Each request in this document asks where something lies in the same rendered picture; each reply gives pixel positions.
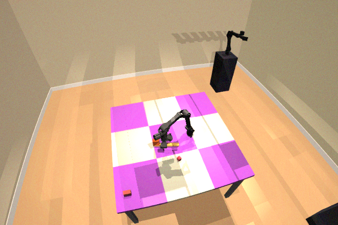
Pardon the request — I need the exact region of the small orange block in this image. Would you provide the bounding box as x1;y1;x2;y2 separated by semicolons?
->
123;190;132;196

